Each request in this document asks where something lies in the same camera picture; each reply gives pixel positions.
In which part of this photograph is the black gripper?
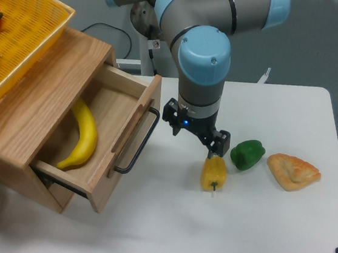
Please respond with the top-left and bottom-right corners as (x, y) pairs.
(162, 98), (231, 159)

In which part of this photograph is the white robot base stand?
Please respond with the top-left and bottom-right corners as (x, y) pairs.
(113, 0), (188, 80)

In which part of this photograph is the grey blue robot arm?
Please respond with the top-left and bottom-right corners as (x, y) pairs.
(108, 0), (291, 157)

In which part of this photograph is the wooden drawer cabinet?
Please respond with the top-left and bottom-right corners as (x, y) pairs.
(0, 28), (113, 212)

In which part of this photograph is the yellow bell pepper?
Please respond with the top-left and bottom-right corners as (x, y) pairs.
(200, 156), (227, 192)

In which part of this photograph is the green bell pepper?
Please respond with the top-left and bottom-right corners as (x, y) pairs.
(230, 140), (266, 171)

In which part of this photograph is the baked pastry turnover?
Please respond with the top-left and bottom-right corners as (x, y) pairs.
(267, 153), (322, 192)

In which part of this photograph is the yellow banana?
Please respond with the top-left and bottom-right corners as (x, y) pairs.
(56, 98), (98, 170)

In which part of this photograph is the yellow plastic basket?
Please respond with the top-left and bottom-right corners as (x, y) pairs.
(0, 0), (75, 100)

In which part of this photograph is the wooden top drawer black handle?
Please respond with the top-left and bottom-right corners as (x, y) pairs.
(27, 57), (166, 219)

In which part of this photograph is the black cable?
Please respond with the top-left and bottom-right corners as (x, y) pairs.
(78, 20), (135, 61)

